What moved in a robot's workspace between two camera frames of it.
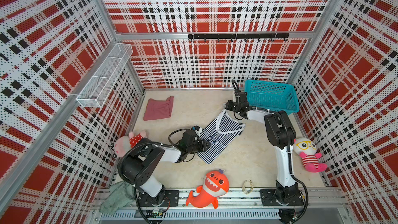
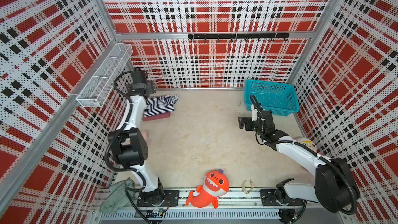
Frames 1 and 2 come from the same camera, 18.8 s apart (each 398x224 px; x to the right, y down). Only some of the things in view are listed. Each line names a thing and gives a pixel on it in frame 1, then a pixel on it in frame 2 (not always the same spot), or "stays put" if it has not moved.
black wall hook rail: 239,36 stays put
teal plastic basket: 270,95 stays put
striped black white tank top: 219,133 -> 160,105
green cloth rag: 121,194 stays put
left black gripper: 201,144 -> 151,86
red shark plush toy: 216,184 stays put
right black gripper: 227,105 -> 249,121
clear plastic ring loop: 247,186 stays put
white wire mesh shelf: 94,93 stays put
